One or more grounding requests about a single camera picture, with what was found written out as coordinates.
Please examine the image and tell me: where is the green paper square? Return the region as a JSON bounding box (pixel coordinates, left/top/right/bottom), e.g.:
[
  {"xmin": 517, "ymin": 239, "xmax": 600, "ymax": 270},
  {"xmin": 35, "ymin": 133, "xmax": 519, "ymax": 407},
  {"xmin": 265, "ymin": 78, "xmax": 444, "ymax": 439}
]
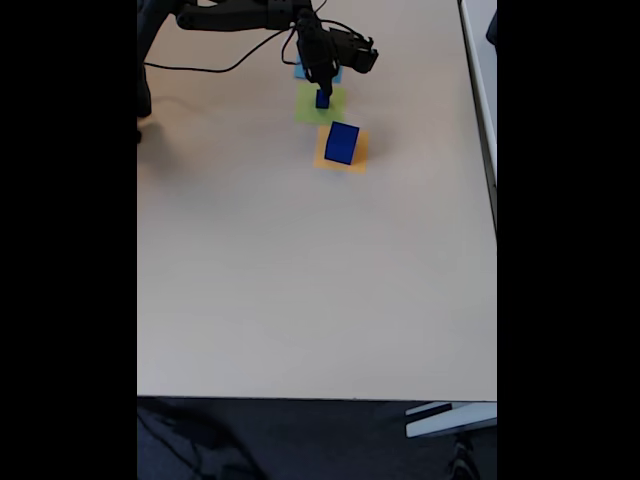
[{"xmin": 292, "ymin": 82, "xmax": 348, "ymax": 126}]

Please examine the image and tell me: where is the white neighbouring table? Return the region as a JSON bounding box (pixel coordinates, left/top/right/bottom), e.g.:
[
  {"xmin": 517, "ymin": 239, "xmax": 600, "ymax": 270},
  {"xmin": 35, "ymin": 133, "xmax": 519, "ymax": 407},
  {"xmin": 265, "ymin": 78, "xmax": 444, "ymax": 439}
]
[{"xmin": 457, "ymin": 0, "xmax": 498, "ymax": 236}]

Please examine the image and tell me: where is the white table foot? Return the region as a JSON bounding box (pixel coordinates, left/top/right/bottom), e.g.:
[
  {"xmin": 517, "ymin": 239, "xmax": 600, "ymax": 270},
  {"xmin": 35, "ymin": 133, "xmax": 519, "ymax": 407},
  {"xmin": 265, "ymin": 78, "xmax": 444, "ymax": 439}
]
[{"xmin": 404, "ymin": 401, "xmax": 498, "ymax": 439}]

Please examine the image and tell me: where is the blue paper square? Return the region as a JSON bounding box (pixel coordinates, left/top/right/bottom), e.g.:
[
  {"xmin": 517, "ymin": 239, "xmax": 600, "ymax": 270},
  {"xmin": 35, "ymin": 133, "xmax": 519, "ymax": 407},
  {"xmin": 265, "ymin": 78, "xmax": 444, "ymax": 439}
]
[{"xmin": 293, "ymin": 62, "xmax": 344, "ymax": 84}]

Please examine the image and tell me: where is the black camera box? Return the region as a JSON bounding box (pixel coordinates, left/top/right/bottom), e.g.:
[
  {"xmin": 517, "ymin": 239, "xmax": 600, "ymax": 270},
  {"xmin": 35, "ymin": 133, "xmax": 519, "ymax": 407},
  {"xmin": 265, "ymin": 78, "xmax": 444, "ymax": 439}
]
[{"xmin": 335, "ymin": 29, "xmax": 380, "ymax": 75}]

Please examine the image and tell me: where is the large blue cube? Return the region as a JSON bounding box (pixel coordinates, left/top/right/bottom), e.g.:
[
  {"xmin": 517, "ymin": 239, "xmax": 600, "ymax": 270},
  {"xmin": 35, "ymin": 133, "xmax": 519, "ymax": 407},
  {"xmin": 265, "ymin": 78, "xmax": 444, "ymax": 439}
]
[{"xmin": 324, "ymin": 120, "xmax": 361, "ymax": 167}]

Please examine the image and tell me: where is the orange paper square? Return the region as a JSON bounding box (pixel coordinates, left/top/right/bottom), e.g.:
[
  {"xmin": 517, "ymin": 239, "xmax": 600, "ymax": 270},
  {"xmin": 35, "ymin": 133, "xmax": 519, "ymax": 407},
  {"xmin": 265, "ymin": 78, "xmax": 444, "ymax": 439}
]
[{"xmin": 313, "ymin": 124, "xmax": 372, "ymax": 176}]

